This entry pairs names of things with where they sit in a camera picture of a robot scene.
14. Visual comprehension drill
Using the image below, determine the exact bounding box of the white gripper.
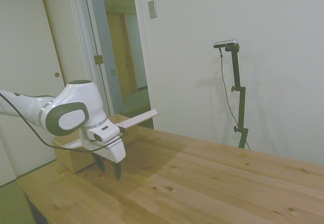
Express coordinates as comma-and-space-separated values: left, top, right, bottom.
78, 127, 127, 181

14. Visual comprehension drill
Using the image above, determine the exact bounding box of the brown cardboard box with lid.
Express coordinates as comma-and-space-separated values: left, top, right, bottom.
52, 109, 159, 174

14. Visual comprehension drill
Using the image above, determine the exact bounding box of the wooden door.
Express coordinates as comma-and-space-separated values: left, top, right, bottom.
105, 13, 139, 93

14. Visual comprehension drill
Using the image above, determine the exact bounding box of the grey-blue open door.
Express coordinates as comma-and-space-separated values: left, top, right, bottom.
85, 0, 126, 117

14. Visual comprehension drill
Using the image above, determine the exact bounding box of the white door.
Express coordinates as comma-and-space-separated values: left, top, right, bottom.
0, 0, 76, 187

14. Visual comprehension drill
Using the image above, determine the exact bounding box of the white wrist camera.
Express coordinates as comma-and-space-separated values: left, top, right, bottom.
87, 123, 121, 143

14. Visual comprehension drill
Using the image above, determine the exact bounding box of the black camera stand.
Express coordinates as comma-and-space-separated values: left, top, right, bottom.
219, 47, 252, 151
224, 44, 249, 150

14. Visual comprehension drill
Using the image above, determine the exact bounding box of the metal wall switch plate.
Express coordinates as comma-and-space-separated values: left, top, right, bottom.
147, 0, 157, 20

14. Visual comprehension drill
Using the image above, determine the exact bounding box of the grey exterior camera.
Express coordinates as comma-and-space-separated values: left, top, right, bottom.
213, 39, 238, 49

